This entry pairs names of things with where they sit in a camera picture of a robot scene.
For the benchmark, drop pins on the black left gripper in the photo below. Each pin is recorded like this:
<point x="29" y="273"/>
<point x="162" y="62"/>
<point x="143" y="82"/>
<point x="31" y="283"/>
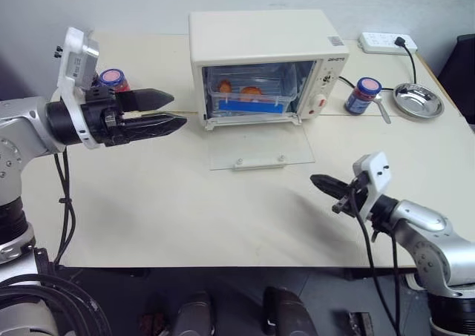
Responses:
<point x="98" y="122"/>

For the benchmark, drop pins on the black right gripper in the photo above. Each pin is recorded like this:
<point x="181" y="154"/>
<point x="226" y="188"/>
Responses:
<point x="361" y="195"/>

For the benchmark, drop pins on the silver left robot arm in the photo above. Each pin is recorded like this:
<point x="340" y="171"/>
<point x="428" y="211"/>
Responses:
<point x="22" y="117"/>

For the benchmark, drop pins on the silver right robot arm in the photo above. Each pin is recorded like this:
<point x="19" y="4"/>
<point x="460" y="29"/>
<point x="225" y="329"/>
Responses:
<point x="426" y="221"/>

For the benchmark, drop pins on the orange food piece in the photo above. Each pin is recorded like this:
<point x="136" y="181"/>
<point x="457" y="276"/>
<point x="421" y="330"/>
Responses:
<point x="251" y="91"/>
<point x="224" y="87"/>

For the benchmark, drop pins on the glass toaster oven door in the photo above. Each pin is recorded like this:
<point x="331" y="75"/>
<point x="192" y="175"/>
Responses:
<point x="259" y="143"/>

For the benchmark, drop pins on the white toaster oven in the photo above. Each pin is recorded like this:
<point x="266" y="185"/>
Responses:
<point x="259" y="35"/>

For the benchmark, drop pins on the red jar with blue lid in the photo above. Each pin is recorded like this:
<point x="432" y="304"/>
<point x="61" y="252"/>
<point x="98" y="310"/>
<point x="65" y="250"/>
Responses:
<point x="111" y="77"/>

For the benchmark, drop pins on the metal spoon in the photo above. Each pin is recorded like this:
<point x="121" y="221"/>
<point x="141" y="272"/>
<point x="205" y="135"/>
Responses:
<point x="384" y="111"/>

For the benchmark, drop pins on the round metal dish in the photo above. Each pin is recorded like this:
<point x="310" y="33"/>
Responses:
<point x="419" y="100"/>

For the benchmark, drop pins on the dark rounded shape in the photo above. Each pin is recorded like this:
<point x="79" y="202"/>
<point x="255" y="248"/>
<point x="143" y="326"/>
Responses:
<point x="194" y="313"/>
<point x="287" y="312"/>

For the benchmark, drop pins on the white power strip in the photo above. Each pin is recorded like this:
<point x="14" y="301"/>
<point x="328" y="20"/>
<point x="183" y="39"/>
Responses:
<point x="378" y="41"/>

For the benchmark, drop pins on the black angular object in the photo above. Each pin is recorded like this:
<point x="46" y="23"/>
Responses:
<point x="464" y="72"/>

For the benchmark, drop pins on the silver robot torso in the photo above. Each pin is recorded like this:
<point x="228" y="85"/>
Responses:
<point x="22" y="319"/>

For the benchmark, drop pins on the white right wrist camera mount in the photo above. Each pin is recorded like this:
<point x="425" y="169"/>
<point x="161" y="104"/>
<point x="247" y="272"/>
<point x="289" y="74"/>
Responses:
<point x="376" y="169"/>

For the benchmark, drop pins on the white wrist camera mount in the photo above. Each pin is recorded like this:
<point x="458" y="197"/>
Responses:
<point x="376" y="169"/>
<point x="70" y="50"/>

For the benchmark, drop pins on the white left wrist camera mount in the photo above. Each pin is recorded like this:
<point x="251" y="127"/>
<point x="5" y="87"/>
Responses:
<point x="70" y="50"/>

